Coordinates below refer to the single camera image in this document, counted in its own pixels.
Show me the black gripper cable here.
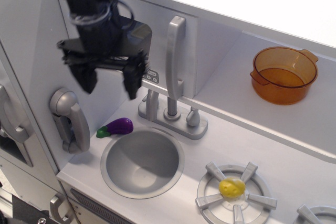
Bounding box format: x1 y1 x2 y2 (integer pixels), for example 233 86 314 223
115 0 134 30

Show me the white toy kitchen shelf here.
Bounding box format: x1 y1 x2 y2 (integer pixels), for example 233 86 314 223
141 32 336 166

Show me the grey round sink basin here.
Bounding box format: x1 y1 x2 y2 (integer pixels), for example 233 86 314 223
100 127 185 199

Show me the grey oven door handle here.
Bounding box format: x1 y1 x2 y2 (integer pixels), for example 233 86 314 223
49 195 73 224

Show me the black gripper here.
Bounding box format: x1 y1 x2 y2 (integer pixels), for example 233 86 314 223
57 13 149 100

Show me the white toy microwave door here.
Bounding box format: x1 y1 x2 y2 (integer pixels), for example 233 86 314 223
120 0 198 98

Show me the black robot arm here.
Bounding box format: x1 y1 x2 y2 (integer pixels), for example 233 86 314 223
57 0 152 100

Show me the purple toy eggplant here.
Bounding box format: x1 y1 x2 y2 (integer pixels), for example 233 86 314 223
96 118 134 138

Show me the grey stove burner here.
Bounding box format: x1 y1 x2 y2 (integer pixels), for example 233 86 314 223
195 162 277 223
293 205 335 224

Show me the grey fridge door handle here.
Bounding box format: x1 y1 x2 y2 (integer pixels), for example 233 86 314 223
1 85 29 143

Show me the orange transparent plastic pot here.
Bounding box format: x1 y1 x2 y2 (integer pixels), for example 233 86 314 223
250 47 318 105

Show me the grey toy faucet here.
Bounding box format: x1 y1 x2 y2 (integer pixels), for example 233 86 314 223
138 90 208 140

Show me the yellow toy potato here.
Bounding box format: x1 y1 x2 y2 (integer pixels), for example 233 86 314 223
218 178 246 198

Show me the grey toy wall phone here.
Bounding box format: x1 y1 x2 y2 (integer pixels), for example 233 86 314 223
49 88 90 154

